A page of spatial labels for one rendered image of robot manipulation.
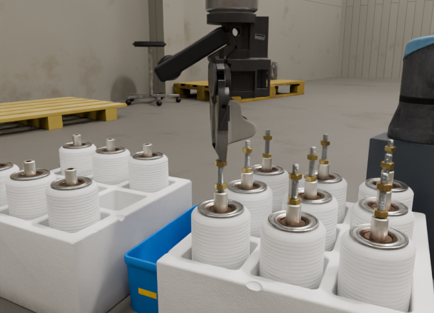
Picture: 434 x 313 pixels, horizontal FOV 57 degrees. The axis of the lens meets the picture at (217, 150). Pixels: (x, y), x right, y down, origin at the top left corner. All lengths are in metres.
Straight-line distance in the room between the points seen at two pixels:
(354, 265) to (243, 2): 0.38
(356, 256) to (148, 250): 0.45
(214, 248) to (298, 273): 0.13
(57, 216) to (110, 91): 3.58
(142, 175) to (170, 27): 3.66
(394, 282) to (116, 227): 0.50
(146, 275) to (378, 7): 7.80
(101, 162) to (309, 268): 0.60
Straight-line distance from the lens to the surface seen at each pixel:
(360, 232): 0.60
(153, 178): 0.95
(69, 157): 1.10
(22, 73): 3.90
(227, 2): 0.57
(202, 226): 0.62
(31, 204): 0.87
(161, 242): 0.90
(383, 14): 8.26
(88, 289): 0.80
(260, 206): 0.72
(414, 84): 0.99
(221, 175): 0.62
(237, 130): 0.58
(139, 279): 0.81
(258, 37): 0.59
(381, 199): 0.57
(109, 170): 1.02
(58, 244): 0.77
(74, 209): 0.78
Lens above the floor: 0.50
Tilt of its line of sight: 14 degrees down
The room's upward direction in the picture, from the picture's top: straight up
